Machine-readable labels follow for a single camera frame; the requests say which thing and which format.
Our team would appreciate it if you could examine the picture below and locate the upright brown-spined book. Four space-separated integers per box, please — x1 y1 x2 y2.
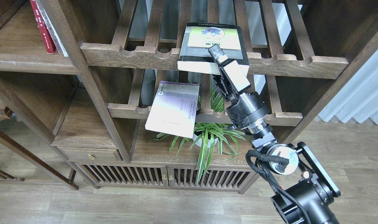
35 0 64 54

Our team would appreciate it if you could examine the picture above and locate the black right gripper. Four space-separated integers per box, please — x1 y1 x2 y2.
208 45 272 139

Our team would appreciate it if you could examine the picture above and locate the red paperback book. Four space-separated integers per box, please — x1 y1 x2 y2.
29 0 56 55

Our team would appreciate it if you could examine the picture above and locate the lavender white paperback book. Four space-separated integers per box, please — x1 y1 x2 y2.
145 81 200 138

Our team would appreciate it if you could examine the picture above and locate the white plant pot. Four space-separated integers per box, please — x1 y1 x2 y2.
192 131 220 148

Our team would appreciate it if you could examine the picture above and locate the green spider plant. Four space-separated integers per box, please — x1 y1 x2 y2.
152 76 248 184

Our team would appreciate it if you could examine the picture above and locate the white pleated curtain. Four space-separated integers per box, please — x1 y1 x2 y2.
318 49 378 125

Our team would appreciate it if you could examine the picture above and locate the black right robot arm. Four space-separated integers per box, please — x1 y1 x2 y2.
208 44 341 224

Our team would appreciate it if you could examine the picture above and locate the dark wooden bookshelf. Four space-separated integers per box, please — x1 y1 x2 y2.
0 0 378 194

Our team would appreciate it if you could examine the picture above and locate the upright white book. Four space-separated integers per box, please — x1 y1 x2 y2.
43 0 69 57

